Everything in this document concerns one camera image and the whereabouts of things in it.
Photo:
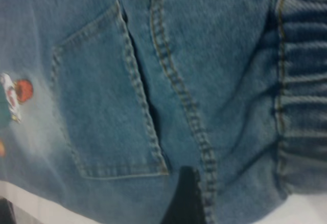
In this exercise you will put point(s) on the blue denim pants with print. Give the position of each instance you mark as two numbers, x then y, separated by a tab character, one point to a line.
204	68

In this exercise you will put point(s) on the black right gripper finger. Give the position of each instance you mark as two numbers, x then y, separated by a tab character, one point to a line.
185	198

